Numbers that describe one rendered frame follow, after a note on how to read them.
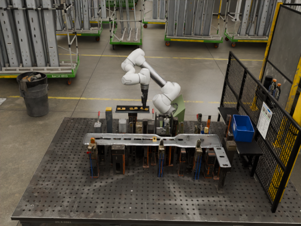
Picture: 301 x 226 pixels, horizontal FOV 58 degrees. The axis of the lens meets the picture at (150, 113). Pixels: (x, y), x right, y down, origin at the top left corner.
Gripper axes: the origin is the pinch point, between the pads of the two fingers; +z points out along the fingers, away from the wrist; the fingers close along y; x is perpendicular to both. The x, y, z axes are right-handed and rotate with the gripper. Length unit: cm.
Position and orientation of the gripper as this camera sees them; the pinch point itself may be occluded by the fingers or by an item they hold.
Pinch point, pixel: (144, 105)
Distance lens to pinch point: 295.1
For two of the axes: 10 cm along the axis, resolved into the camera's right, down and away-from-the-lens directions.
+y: -4.0, 4.5, -8.0
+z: -0.3, 8.7, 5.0
